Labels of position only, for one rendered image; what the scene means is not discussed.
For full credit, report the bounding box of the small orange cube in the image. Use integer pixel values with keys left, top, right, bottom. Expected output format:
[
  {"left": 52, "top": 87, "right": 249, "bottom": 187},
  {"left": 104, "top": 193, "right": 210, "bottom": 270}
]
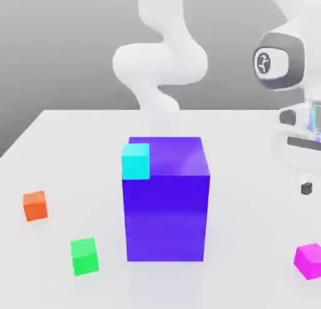
[{"left": 23, "top": 190, "right": 49, "bottom": 223}]

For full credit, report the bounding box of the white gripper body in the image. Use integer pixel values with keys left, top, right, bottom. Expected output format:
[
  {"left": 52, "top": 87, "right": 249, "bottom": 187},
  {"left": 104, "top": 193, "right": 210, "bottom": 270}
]
[{"left": 272, "top": 129, "right": 321, "bottom": 177}]

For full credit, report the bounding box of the large blue box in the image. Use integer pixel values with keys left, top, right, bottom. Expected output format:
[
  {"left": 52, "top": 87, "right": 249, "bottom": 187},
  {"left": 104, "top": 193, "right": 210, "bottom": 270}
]
[{"left": 121, "top": 136, "right": 211, "bottom": 263}]

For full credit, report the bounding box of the small green cube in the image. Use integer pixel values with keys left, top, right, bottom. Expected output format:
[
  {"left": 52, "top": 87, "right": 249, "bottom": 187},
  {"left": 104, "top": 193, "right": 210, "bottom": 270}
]
[{"left": 70, "top": 236, "right": 100, "bottom": 277}]

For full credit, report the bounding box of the small cyan cube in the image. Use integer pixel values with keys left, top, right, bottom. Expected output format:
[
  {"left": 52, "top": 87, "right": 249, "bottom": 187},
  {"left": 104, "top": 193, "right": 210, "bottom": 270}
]
[{"left": 121, "top": 142, "right": 150, "bottom": 181}]

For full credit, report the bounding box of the small magenta cube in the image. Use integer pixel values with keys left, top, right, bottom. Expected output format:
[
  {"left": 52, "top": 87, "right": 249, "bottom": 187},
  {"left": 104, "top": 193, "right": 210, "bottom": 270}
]
[{"left": 293, "top": 243, "right": 321, "bottom": 281}]

